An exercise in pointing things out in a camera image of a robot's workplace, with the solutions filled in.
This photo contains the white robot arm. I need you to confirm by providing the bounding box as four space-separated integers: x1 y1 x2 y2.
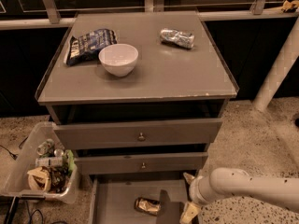
179 168 299 224

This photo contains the white ceramic bowl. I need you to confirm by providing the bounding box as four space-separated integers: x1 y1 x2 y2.
98 44 138 77

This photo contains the yellow wrapper in bin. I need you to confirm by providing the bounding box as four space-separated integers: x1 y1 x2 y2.
27 167 51 191

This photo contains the grey top drawer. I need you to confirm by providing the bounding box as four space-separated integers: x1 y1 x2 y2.
54 119 221 150

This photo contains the white slanted post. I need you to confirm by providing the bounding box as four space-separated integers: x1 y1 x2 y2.
253 19 299 112

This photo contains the yellow object on railing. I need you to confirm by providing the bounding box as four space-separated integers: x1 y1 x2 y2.
281 0 299 12

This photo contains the grey drawer cabinet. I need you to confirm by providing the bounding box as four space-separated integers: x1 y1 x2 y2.
35 10 240 224

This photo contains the grey bottom drawer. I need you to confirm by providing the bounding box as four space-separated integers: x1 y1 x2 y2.
88 175 188 224

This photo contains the crushed orange can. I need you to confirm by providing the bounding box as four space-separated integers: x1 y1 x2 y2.
134 197 161 216

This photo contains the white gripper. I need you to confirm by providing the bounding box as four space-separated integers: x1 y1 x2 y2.
179 173 207 224

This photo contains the blue chip bag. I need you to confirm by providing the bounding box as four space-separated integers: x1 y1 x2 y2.
64 28 117 66

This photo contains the grey middle drawer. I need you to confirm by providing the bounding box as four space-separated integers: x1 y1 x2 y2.
74 152 207 175

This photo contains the metal railing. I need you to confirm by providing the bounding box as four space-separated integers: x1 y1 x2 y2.
0 0 298 30

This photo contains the grey drawer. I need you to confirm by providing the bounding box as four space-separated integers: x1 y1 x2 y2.
88 175 188 224
54 119 221 150
74 152 207 175

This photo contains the black floor cable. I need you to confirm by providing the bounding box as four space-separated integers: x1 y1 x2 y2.
0 135 29 161

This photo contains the silver can in bin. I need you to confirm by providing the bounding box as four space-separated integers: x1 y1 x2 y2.
36 157 64 167

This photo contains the green can in bin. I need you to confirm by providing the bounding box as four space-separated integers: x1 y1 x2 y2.
36 139 54 157

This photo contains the crushed silver can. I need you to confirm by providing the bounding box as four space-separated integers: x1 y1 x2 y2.
159 28 195 49

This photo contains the clear plastic bin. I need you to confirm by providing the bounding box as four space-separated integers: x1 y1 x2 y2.
3 122 80 204

